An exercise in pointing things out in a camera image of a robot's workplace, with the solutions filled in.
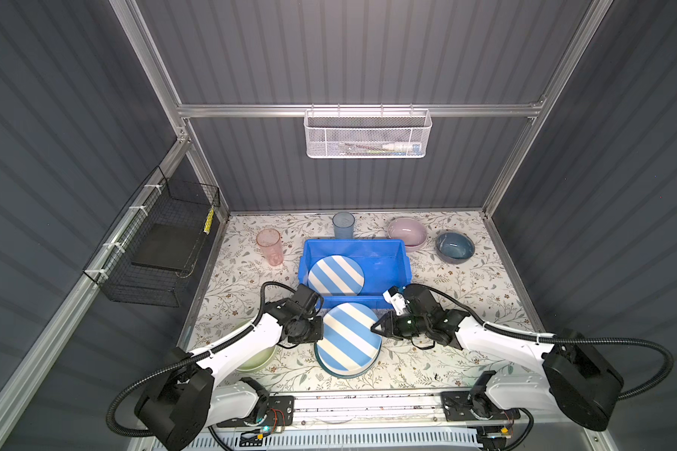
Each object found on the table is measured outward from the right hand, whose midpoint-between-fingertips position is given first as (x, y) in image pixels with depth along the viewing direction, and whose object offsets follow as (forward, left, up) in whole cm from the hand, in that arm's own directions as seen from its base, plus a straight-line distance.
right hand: (374, 332), depth 80 cm
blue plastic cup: (+37, +9, +6) cm, 38 cm away
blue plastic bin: (+29, -6, -7) cm, 30 cm away
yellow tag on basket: (+26, +49, +20) cm, 59 cm away
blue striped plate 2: (-3, +7, -3) cm, 9 cm away
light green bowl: (-8, +32, -1) cm, 33 cm away
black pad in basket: (+14, +54, +23) cm, 61 cm away
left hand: (+1, +16, -4) cm, 16 cm away
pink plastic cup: (+30, +34, +6) cm, 46 cm away
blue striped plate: (+23, +12, -6) cm, 27 cm away
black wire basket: (+27, +60, +28) cm, 72 cm away
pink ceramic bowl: (+44, -18, -5) cm, 48 cm away
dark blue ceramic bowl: (+35, -32, -6) cm, 48 cm away
